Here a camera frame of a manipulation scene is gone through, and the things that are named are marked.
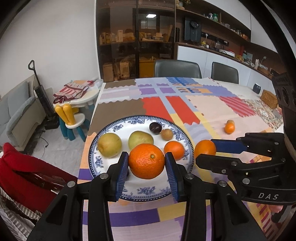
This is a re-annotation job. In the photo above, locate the orange mandarin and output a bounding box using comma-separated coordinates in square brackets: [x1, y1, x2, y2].
[224, 122, 235, 135]
[164, 141, 185, 161]
[194, 140, 216, 159]

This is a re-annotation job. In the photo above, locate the orange mandarin front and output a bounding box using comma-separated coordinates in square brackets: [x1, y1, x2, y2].
[224, 122, 235, 135]

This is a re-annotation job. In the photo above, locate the yellow-green pear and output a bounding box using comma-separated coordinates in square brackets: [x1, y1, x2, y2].
[97, 133, 122, 158]

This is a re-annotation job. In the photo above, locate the large orange front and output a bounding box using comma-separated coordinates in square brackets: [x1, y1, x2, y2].
[128, 144, 165, 179]

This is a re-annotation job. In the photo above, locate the green apple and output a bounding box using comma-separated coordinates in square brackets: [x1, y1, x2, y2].
[128, 131, 154, 150]

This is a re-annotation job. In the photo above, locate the orange mandarin back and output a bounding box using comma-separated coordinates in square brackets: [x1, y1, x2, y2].
[164, 141, 185, 161]

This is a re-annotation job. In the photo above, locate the dark plum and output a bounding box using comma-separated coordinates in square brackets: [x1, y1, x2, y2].
[149, 122, 162, 135]

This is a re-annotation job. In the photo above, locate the brown kiwi front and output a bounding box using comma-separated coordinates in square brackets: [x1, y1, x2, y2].
[161, 128, 174, 141]

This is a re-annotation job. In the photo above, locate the blue white porcelain plate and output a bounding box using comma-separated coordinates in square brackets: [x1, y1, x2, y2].
[88, 115, 194, 202]

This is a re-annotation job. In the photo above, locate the colourful patchwork tablecloth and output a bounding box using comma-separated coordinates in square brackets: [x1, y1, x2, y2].
[78, 78, 283, 240]

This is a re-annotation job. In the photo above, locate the floral patterned mat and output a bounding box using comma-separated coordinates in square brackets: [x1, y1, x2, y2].
[242, 99, 283, 131]

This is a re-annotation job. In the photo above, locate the wicker basket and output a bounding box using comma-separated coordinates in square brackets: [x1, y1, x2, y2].
[260, 90, 278, 109]

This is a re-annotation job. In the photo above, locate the dark blue mug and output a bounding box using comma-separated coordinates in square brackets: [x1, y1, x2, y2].
[252, 83, 261, 94]

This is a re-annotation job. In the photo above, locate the yellow white kids chair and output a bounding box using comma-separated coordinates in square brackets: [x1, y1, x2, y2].
[54, 103, 90, 142]

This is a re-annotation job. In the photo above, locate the small kids table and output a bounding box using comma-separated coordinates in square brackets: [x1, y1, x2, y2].
[53, 79, 103, 111]

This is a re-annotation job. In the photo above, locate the grey chair right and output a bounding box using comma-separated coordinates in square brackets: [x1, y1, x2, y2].
[211, 62, 239, 84]

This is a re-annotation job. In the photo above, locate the grey chair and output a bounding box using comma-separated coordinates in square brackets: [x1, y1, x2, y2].
[154, 60, 202, 78]
[211, 62, 239, 84]

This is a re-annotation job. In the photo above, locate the black upright vacuum cleaner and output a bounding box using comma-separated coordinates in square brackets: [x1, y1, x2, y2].
[28, 60, 59, 130]

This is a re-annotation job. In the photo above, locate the red cloth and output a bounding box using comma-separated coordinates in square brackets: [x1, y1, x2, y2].
[1, 143, 77, 213]

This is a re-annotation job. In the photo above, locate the grey chair left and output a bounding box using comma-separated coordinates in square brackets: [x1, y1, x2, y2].
[154, 60, 202, 78]

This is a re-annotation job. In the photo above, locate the grey sofa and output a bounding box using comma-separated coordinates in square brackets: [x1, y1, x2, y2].
[1, 75, 46, 151]

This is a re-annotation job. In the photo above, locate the dark glass cabinet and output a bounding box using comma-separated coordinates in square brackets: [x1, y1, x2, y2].
[95, 0, 176, 82]

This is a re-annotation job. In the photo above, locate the black wall coffee machine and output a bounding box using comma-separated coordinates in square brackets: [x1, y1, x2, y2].
[184, 18, 202, 43]

